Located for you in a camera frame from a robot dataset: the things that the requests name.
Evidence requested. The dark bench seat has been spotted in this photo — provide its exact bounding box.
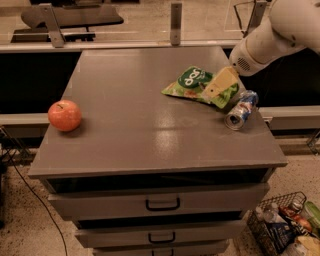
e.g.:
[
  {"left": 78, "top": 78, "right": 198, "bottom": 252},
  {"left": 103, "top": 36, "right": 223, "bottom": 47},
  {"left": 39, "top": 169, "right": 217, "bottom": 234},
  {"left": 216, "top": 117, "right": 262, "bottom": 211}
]
[{"left": 21, "top": 4, "right": 124, "bottom": 28}]

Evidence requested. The left metal bracket post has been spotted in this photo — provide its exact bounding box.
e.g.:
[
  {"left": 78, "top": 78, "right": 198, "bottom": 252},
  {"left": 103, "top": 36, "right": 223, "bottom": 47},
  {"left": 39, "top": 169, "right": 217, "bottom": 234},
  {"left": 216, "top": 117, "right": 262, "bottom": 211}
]
[{"left": 39, "top": 3, "right": 65, "bottom": 48}]

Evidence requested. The right metal bracket post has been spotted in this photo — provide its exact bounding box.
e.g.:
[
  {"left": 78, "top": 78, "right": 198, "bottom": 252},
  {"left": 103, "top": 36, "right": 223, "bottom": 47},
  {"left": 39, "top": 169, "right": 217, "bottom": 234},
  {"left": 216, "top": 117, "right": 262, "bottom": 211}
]
[{"left": 244, "top": 0, "right": 267, "bottom": 36}]

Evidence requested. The metal bracket post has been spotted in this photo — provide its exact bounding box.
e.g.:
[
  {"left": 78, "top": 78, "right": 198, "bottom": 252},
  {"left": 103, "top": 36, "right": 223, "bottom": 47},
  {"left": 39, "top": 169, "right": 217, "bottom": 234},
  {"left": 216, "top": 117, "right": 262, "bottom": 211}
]
[
  {"left": 170, "top": 2, "right": 182, "bottom": 46},
  {"left": 244, "top": 0, "right": 267, "bottom": 36},
  {"left": 39, "top": 3, "right": 65, "bottom": 48}
]

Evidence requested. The green rice chip bag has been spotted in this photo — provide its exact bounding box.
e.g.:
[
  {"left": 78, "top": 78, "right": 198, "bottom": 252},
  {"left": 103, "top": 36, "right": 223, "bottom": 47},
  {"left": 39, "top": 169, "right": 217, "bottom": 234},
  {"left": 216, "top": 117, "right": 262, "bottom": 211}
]
[{"left": 161, "top": 66, "right": 239, "bottom": 109}]

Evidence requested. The middle metal bracket post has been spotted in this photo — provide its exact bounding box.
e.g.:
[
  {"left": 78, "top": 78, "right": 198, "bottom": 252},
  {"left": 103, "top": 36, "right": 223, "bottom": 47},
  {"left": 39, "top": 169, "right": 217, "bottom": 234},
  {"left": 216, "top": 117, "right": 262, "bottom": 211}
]
[{"left": 170, "top": 2, "right": 182, "bottom": 46}]

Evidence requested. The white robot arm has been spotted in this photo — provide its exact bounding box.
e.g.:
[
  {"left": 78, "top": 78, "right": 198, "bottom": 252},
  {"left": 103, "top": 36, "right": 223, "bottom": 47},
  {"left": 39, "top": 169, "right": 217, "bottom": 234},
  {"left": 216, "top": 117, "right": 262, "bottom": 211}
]
[{"left": 202, "top": 0, "right": 320, "bottom": 99}]

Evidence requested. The black wire basket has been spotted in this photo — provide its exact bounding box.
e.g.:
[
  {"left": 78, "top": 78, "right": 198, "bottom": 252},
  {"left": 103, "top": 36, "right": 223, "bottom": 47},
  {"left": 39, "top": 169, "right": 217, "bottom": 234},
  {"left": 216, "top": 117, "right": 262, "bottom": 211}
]
[{"left": 247, "top": 192, "right": 306, "bottom": 256}]

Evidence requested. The grey drawer cabinet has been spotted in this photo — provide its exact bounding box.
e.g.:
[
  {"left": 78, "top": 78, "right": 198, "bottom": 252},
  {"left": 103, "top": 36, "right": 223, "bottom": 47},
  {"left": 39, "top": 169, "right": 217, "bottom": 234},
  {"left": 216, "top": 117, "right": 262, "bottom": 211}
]
[{"left": 29, "top": 47, "right": 286, "bottom": 256}]

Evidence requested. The black floor cable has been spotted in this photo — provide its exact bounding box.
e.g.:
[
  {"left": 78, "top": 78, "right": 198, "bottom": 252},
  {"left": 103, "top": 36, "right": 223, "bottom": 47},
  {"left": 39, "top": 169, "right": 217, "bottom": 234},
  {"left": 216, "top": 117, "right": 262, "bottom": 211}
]
[{"left": 0, "top": 128, "right": 70, "bottom": 256}]

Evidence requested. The crushed redbull can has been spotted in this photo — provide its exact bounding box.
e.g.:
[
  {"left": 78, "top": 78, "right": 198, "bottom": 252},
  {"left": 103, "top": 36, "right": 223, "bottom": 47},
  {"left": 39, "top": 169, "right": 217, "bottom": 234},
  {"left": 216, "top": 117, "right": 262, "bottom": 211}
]
[{"left": 224, "top": 90, "right": 259, "bottom": 130}]

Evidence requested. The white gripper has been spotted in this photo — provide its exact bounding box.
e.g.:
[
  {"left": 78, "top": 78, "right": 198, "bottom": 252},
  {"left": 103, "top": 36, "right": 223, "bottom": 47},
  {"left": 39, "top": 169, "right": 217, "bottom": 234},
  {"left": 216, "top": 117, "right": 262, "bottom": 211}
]
[{"left": 203, "top": 20, "right": 304, "bottom": 98}]

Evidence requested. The clear plastic water bottle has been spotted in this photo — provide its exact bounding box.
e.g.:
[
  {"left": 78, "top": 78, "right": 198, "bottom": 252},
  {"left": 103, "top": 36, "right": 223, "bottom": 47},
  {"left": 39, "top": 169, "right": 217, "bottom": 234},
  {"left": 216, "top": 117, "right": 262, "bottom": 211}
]
[{"left": 263, "top": 203, "right": 285, "bottom": 223}]

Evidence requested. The red apple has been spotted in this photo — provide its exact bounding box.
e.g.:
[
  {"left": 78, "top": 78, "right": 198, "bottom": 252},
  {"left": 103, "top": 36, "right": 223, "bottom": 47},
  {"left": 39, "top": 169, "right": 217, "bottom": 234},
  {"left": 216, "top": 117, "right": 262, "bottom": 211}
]
[{"left": 48, "top": 100, "right": 82, "bottom": 132}]

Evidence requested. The dark blue snack bag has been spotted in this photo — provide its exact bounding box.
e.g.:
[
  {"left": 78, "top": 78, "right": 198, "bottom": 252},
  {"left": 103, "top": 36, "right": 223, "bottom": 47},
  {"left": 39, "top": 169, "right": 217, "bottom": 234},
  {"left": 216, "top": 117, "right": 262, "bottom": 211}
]
[{"left": 266, "top": 223, "right": 295, "bottom": 253}]

